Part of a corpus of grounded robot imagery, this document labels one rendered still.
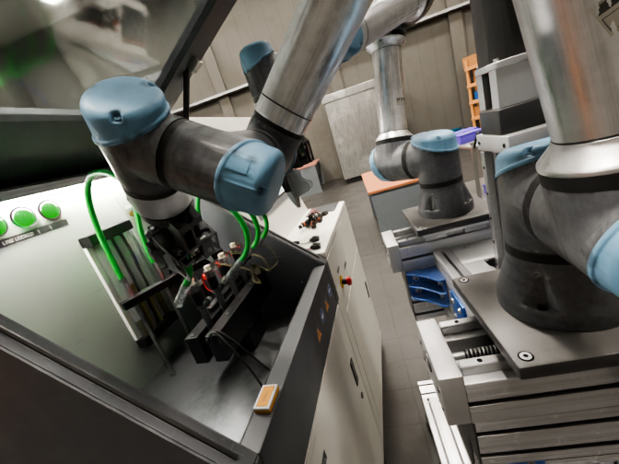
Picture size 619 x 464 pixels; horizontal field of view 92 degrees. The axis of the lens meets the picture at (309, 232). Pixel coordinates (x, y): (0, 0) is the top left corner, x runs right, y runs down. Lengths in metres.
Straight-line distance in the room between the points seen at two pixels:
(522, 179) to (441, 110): 9.13
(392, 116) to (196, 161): 0.76
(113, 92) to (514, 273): 0.52
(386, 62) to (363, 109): 6.72
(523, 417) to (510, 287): 0.19
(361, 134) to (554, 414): 7.37
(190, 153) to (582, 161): 0.32
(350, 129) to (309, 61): 7.32
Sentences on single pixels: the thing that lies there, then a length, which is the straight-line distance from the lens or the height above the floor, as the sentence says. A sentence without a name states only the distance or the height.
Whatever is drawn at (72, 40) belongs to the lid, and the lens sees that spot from 0.82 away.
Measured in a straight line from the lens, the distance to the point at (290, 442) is 0.65.
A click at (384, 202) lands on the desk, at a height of 0.52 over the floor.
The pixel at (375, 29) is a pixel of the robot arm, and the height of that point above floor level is 1.52.
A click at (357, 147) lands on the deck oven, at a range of 7.73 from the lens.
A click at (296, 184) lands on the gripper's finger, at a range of 0.72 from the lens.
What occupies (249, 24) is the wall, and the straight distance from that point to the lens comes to 9.84.
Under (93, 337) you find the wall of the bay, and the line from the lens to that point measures 1.00.
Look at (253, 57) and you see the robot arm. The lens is 0.72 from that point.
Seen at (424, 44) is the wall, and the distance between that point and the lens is 9.59.
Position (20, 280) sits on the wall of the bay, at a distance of 0.92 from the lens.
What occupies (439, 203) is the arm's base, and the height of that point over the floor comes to 1.08.
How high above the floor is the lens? 1.35
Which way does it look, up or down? 16 degrees down
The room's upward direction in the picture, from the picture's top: 18 degrees counter-clockwise
